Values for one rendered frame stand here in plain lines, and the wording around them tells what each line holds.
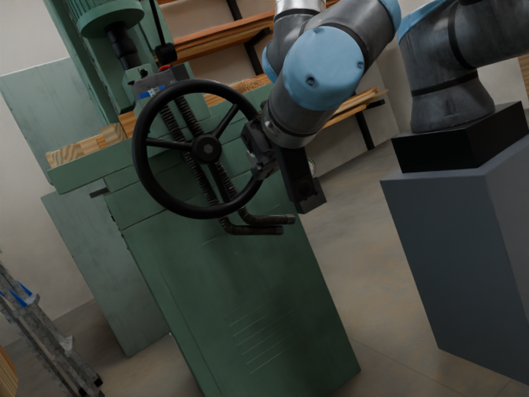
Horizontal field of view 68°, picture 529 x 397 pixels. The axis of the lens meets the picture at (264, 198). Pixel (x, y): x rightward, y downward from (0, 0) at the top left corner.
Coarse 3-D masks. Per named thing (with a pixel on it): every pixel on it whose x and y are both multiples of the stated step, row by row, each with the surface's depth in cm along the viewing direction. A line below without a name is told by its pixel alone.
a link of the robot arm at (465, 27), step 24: (480, 0) 73; (504, 0) 71; (528, 0) 69; (456, 24) 81; (480, 24) 76; (504, 24) 73; (528, 24) 71; (480, 48) 79; (504, 48) 77; (528, 48) 75
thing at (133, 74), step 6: (144, 66) 103; (150, 66) 104; (126, 72) 102; (132, 72) 102; (138, 72) 103; (150, 72) 104; (126, 78) 103; (132, 78) 102; (138, 78) 103; (126, 84) 108; (126, 90) 112; (132, 96) 107; (132, 102) 112
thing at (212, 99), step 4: (260, 76) 121; (264, 76) 121; (264, 80) 121; (268, 80) 122; (208, 96) 114; (212, 96) 115; (216, 96) 115; (208, 100) 114; (212, 100) 115; (216, 100) 116; (220, 100) 116; (224, 100) 116; (208, 104) 115; (212, 104) 115; (96, 140) 104; (100, 140) 104; (104, 140) 104; (100, 144) 104; (104, 144) 104; (100, 148) 104
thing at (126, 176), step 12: (240, 120) 102; (228, 132) 101; (240, 132) 102; (156, 156) 94; (168, 156) 95; (132, 168) 92; (156, 168) 94; (108, 180) 90; (120, 180) 91; (132, 180) 92
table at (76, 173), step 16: (256, 96) 104; (224, 112) 101; (240, 112) 102; (208, 128) 89; (128, 144) 92; (80, 160) 88; (96, 160) 89; (112, 160) 90; (128, 160) 92; (64, 176) 87; (80, 176) 88; (96, 176) 89; (64, 192) 87
